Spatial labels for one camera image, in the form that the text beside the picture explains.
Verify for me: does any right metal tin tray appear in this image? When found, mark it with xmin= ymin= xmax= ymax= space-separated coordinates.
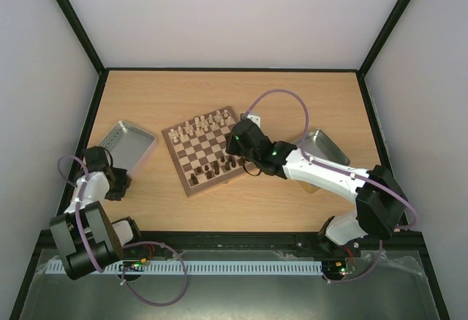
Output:
xmin=294 ymin=128 xmax=350 ymax=195

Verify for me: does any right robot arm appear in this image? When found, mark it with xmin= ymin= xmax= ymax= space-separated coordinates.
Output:
xmin=225 ymin=118 xmax=407 ymax=256

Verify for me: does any black enclosure frame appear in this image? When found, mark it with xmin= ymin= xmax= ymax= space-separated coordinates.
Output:
xmin=10 ymin=0 xmax=449 ymax=319

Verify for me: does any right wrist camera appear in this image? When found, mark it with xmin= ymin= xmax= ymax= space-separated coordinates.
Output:
xmin=241 ymin=113 xmax=261 ymax=128

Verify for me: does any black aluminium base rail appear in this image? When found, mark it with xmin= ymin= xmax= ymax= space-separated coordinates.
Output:
xmin=33 ymin=230 xmax=428 ymax=259

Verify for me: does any left metal tray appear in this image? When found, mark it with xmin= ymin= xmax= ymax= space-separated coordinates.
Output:
xmin=98 ymin=121 xmax=158 ymax=179

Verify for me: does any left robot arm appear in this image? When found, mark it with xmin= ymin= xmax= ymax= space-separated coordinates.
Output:
xmin=50 ymin=146 xmax=141 ymax=280

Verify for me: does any wooden chess board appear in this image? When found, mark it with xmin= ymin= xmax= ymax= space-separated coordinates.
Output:
xmin=162 ymin=106 xmax=256 ymax=197

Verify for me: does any dark rook near corner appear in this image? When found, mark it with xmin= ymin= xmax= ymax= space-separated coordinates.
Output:
xmin=190 ymin=174 xmax=198 ymax=185

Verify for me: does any light blue slotted cable duct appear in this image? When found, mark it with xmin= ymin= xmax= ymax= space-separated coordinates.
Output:
xmin=45 ymin=258 xmax=323 ymax=276

